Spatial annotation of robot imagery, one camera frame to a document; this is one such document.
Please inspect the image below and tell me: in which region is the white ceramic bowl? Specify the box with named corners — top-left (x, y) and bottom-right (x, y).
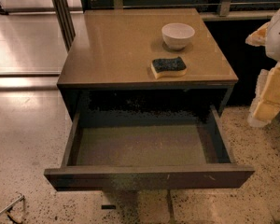
top-left (161, 23), bottom-right (195, 50)

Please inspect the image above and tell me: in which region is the metal frame floor corner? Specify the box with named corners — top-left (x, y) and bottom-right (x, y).
top-left (0, 194), bottom-right (25, 224)

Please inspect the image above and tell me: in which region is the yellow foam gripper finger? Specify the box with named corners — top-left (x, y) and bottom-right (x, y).
top-left (245, 22), bottom-right (269, 47)
top-left (252, 62), bottom-right (280, 122)

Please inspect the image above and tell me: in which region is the vertical metal post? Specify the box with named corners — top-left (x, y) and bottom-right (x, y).
top-left (52, 0), bottom-right (76, 50)

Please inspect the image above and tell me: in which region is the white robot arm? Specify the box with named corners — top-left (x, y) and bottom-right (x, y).
top-left (245, 8), bottom-right (280, 128)

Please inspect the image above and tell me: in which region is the open dark top drawer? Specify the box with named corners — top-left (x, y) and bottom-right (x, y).
top-left (44, 107), bottom-right (254, 191)

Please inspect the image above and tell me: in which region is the brown cabinet with glossy top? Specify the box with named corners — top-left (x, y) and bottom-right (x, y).
top-left (57, 8), bottom-right (238, 116)

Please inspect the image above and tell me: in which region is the yellow sponge with dark top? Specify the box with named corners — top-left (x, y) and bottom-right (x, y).
top-left (151, 57), bottom-right (187, 78)

